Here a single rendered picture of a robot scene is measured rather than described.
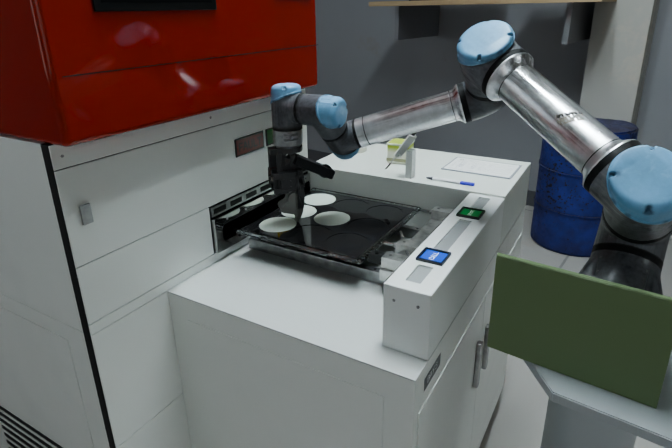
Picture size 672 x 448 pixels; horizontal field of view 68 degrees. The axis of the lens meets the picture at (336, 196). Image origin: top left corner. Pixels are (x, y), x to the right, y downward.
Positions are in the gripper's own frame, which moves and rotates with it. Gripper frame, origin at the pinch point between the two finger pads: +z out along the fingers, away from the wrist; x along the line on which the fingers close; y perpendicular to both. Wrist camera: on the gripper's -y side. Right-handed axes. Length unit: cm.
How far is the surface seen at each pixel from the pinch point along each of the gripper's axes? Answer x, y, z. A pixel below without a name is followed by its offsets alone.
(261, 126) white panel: -14.5, 6.2, -22.2
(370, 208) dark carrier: -2.0, -21.4, 1.4
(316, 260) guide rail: 12.0, -1.1, 7.5
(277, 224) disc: 0.2, 6.2, 1.3
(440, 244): 35.8, -22.4, -4.3
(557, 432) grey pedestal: 63, -34, 26
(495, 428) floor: 5, -68, 91
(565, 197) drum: -100, -185, 54
